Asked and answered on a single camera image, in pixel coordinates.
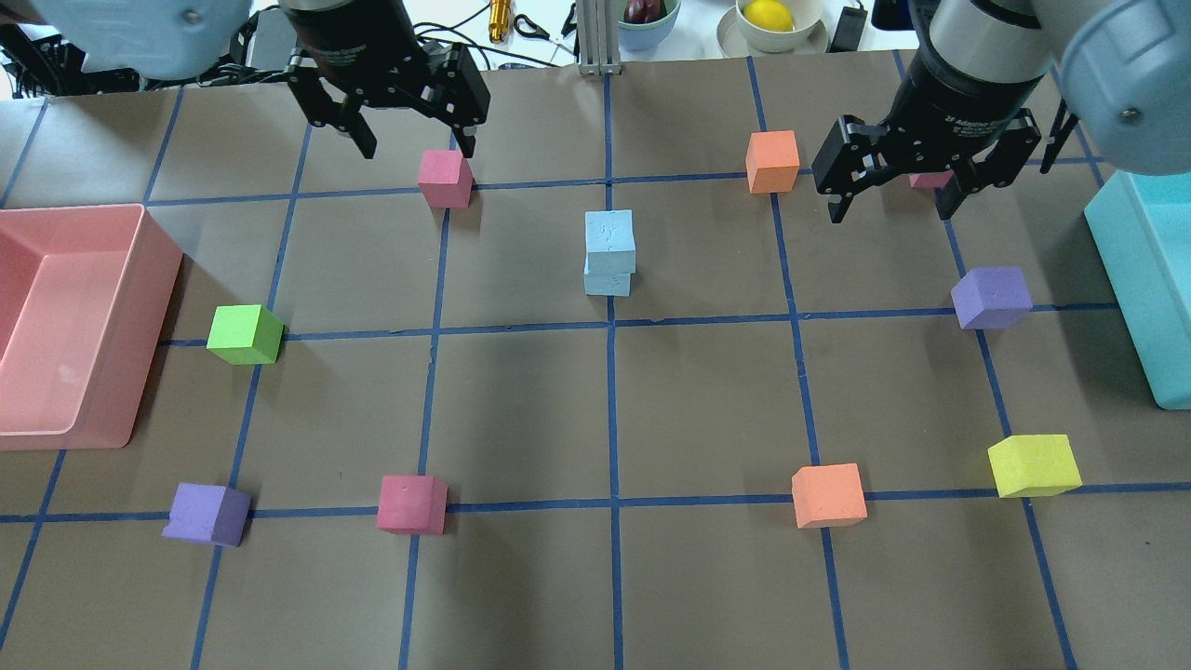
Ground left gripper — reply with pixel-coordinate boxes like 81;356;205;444
283;40;492;159

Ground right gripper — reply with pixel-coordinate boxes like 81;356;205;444
812;51;1041;225

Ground light blue block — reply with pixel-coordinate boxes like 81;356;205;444
584;209;636;275
582;264;632;298

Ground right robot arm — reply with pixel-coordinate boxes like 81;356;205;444
812;1;1190;223

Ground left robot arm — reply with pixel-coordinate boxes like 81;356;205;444
4;1;490;158

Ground pink block far right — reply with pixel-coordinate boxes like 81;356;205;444
908;170;954;190

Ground pink block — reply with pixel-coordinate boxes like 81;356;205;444
418;149;474;209
375;475;449;536
908;170;954;190

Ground pink block far left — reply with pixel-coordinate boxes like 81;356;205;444
418;149;474;209

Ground purple block right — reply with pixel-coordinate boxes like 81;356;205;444
950;267;1034;330

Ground purple block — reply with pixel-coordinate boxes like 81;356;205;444
950;267;1034;330
162;482;251;547

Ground orange block far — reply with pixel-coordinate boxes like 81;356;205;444
746;129;802;194

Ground orange block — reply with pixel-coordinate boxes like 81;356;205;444
746;129;802;194
791;462;868;530

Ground gold cylinder tool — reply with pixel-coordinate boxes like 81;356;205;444
488;0;512;44

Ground scissors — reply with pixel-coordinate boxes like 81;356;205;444
512;13;576;46

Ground small black power brick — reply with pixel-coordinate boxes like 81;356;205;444
827;5;868;52

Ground cyan tray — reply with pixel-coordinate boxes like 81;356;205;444
1084;170;1190;411

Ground beige bowl with lemon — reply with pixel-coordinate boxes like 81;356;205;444
717;1;828;57

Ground green bowl with fruit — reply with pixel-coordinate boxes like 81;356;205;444
617;1;682;52

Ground green block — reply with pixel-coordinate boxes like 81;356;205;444
206;303;285;367

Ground yellow block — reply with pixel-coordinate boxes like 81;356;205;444
987;434;1084;499

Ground orange block near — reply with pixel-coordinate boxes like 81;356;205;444
791;462;868;530

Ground pink tray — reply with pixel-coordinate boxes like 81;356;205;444
1;203;182;452

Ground pink block near left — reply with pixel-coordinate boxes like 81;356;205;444
375;475;449;536

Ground purple block left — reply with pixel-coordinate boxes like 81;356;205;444
162;482;251;547

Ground aluminium frame post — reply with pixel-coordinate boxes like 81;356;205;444
575;0;622;76

